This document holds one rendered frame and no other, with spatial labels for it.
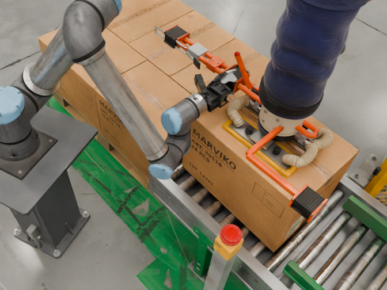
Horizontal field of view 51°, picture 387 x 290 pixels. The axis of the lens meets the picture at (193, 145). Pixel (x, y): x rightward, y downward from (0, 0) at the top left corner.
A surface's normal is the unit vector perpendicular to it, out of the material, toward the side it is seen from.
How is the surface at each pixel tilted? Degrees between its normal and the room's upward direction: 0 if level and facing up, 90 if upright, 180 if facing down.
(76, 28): 40
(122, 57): 0
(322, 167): 0
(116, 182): 0
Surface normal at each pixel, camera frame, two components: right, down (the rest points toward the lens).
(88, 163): 0.07, -0.61
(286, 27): -0.89, 0.09
